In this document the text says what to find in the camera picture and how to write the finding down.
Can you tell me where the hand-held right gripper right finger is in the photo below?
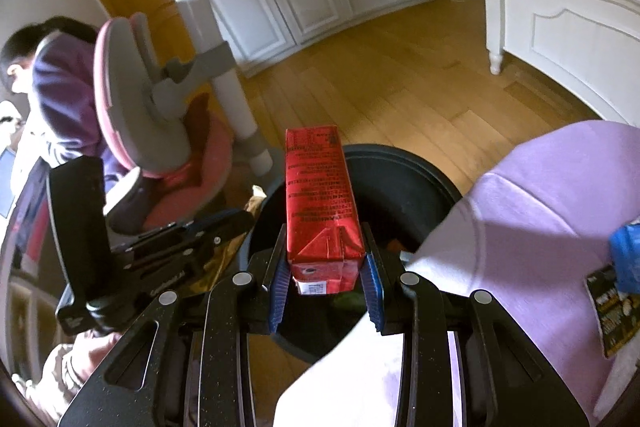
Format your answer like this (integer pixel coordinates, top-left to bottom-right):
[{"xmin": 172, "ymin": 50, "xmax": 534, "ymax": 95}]
[{"xmin": 360, "ymin": 223, "xmax": 588, "ymax": 427}]

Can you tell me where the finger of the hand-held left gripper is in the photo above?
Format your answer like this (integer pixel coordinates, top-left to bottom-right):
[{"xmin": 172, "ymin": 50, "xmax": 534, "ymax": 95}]
[{"xmin": 172, "ymin": 208, "xmax": 257, "ymax": 282}]

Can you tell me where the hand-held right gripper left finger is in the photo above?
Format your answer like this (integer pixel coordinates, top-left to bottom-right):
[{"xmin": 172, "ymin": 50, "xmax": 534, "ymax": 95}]
[{"xmin": 57, "ymin": 224, "xmax": 293, "ymax": 427}]

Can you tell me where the red drink carton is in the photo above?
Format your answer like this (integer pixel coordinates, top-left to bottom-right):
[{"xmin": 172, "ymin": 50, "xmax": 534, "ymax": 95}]
[{"xmin": 284, "ymin": 125, "xmax": 364, "ymax": 297}]

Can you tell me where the black trash bin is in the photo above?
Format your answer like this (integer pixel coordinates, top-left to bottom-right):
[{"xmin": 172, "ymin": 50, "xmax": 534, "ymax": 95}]
[{"xmin": 260, "ymin": 144, "xmax": 463, "ymax": 363}]

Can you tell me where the person's left forearm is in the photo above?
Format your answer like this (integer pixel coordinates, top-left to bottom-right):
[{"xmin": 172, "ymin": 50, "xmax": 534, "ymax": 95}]
[{"xmin": 42, "ymin": 329, "xmax": 118, "ymax": 425}]

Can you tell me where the pink desk chair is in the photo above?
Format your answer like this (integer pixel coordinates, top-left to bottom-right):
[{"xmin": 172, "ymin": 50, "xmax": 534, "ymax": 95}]
[{"xmin": 94, "ymin": 17, "xmax": 236, "ymax": 233}]

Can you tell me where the black snack packet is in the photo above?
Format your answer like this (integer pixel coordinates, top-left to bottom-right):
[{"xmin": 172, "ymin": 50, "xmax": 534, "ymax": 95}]
[{"xmin": 585, "ymin": 264, "xmax": 640, "ymax": 360}]

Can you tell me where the white bed frame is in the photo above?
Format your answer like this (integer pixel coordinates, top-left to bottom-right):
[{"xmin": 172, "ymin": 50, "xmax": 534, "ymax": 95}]
[{"xmin": 481, "ymin": 0, "xmax": 640, "ymax": 128}]

